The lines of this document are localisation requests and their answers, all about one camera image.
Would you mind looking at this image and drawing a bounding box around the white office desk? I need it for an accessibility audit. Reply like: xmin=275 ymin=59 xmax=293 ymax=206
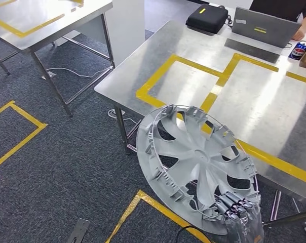
xmin=209 ymin=3 xmax=306 ymax=58

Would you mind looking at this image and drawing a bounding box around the grey plastic wheel hubcap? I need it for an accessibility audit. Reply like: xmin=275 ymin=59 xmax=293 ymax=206
xmin=136 ymin=104 xmax=261 ymax=235

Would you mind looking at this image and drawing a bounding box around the black zip carry case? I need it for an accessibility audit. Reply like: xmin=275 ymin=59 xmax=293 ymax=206
xmin=185 ymin=4 xmax=229 ymax=35

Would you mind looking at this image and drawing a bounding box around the person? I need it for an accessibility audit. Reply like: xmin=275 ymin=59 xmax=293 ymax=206
xmin=249 ymin=0 xmax=306 ymax=42

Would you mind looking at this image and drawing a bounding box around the white floor cable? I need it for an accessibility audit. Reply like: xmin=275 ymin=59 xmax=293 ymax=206
xmin=46 ymin=67 xmax=113 ymax=79

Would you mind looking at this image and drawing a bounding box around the yellow floor tape outline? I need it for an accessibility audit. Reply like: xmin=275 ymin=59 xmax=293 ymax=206
xmin=0 ymin=100 xmax=48 ymax=173
xmin=105 ymin=190 xmax=212 ymax=243

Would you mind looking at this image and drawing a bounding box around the grey laptop computer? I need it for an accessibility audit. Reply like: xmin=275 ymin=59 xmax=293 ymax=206
xmin=231 ymin=7 xmax=301 ymax=49

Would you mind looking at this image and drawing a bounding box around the person's left hand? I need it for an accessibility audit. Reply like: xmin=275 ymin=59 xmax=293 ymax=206
xmin=292 ymin=28 xmax=306 ymax=42

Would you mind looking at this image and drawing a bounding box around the blue soda can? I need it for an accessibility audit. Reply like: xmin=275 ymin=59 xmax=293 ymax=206
xmin=289 ymin=40 xmax=306 ymax=61

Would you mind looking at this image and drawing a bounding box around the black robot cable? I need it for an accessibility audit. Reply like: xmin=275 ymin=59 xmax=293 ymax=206
xmin=175 ymin=225 xmax=202 ymax=243

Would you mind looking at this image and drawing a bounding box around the steel workbench table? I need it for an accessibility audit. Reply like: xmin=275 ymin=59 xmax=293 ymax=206
xmin=94 ymin=20 xmax=306 ymax=229

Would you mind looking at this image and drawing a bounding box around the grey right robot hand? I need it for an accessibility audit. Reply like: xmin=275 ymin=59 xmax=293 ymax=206
xmin=213 ymin=191 xmax=265 ymax=243

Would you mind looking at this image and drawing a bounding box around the steel side table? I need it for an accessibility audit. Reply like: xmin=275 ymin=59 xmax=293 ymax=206
xmin=0 ymin=0 xmax=116 ymax=118

